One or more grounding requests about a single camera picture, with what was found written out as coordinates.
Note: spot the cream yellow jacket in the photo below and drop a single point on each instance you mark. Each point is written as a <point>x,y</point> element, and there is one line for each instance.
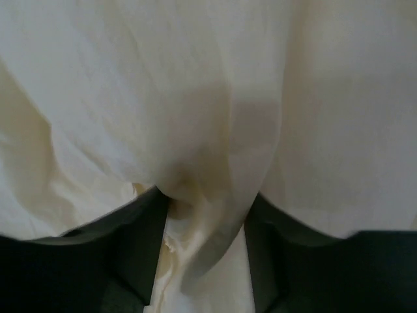
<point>311,104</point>

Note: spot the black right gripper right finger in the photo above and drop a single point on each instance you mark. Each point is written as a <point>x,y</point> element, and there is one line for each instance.
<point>295,268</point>

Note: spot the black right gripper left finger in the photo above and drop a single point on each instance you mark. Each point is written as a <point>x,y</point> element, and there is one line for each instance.
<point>108,265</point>

